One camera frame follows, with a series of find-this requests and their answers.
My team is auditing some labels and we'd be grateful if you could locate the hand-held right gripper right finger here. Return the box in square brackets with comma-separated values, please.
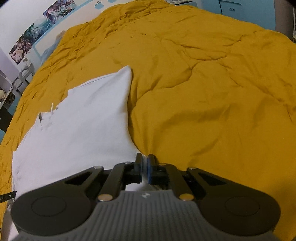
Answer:
[147, 153, 228, 201]

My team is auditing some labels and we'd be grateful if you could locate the teal wall poster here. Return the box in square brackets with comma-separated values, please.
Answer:
[22, 17, 50, 45]

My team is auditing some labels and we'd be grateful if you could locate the grey chair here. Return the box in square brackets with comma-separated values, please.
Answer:
[11, 75, 30, 94]
[19, 59, 36, 84]

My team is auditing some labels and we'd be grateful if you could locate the yellow blanket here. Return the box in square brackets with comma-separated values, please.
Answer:
[0, 0, 296, 241]

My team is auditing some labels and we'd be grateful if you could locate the blue pillow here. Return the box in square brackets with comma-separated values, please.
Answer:
[41, 30, 66, 59]

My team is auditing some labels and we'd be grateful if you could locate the white and blue headboard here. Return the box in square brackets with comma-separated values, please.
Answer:
[32, 0, 167, 61]

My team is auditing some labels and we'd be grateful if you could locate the white printed t-shirt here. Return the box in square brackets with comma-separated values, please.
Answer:
[1, 65, 148, 241]

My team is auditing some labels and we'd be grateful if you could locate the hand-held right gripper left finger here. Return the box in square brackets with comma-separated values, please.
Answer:
[63, 153, 143, 202]

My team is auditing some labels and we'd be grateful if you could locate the purple wall poster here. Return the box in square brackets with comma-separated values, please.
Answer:
[43, 0, 77, 25]

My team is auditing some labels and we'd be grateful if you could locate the reddish wall poster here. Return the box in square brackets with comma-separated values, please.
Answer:
[9, 37, 33, 64]

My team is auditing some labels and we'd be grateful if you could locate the blue and white wardrobe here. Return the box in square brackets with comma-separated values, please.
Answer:
[201, 0, 278, 31]

